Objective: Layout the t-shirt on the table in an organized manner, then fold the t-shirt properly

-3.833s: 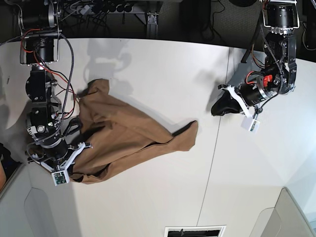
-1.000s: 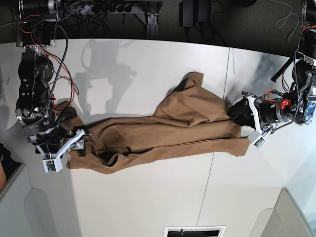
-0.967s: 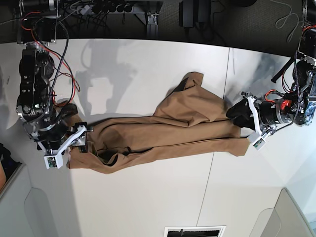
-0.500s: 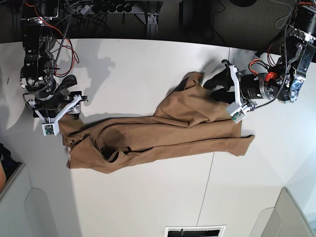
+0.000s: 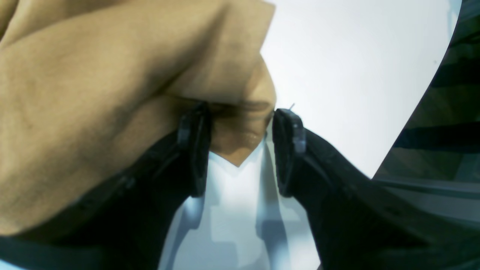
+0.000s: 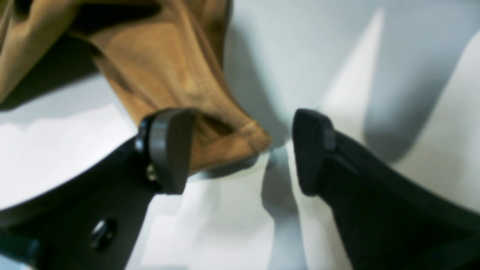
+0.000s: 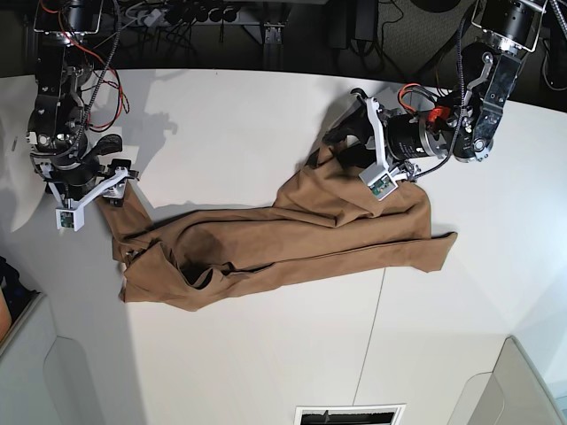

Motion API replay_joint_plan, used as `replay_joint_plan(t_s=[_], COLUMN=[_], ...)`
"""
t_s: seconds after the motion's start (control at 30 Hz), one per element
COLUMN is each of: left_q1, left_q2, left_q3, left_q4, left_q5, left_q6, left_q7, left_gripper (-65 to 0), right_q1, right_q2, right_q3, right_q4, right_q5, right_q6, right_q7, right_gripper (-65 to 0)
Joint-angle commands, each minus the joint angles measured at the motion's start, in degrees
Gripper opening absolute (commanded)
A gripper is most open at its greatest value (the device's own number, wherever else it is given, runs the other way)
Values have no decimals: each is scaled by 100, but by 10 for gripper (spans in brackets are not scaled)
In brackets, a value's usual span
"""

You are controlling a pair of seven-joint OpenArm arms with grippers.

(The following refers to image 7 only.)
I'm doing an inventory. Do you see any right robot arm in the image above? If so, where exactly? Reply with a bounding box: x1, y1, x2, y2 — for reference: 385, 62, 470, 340
27, 1, 138, 207

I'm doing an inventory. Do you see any aluminium table leg post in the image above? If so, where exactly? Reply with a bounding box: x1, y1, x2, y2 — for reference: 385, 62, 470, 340
262, 25, 284, 72

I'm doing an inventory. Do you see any white framed vent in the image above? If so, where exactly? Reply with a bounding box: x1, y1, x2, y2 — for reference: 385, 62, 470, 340
293, 404, 407, 425

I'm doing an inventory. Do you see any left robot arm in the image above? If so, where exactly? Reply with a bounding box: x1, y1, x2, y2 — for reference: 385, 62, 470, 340
322, 1, 562, 192

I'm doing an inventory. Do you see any black power adapter box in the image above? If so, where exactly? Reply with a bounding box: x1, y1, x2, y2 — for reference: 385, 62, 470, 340
324, 0, 378, 50

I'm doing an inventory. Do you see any black power strip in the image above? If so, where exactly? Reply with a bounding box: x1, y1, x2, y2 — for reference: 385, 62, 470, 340
165, 1, 260, 25

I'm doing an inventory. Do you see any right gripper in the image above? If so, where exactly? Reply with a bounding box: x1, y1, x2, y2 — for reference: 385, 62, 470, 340
30, 154, 139, 208

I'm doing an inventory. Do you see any brown t-shirt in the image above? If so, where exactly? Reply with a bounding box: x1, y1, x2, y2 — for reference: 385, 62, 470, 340
97, 143, 457, 312

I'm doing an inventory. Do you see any white power strip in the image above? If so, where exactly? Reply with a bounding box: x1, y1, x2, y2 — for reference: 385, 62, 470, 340
126, 8, 165, 27

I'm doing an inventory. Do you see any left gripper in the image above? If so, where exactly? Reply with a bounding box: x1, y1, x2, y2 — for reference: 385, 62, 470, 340
322, 88, 452, 182

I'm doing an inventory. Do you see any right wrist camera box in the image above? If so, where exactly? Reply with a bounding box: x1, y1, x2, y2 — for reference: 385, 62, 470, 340
55, 208, 85, 231

